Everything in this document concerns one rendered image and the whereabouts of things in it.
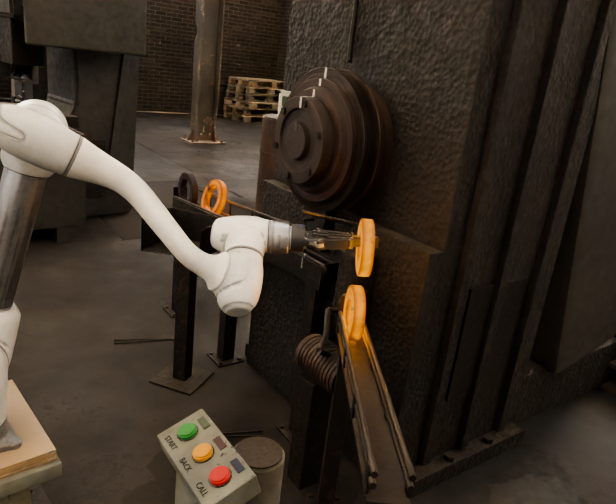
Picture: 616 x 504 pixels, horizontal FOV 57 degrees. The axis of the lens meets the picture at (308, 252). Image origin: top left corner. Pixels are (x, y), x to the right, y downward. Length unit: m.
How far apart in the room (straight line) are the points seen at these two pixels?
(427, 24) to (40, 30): 2.86
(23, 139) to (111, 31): 2.99
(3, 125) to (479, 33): 1.19
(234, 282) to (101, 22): 3.13
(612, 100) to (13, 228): 1.89
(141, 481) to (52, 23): 2.98
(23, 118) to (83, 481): 1.21
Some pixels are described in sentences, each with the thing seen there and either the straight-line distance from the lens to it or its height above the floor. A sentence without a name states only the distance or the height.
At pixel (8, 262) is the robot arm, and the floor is 0.79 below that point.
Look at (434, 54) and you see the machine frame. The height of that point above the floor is 1.42.
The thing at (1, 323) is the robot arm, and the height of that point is 0.63.
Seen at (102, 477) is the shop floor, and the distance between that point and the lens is 2.11.
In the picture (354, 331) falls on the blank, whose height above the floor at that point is 0.69.
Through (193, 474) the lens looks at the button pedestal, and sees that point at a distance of 1.20.
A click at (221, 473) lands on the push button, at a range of 1.16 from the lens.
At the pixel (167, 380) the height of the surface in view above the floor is 0.01.
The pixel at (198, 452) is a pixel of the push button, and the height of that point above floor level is 0.61.
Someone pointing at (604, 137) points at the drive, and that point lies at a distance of 2.25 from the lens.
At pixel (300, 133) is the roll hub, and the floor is 1.14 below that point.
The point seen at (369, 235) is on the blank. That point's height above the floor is 0.95.
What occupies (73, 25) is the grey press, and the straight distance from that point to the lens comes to 4.23.
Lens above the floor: 1.36
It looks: 19 degrees down
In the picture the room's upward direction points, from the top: 7 degrees clockwise
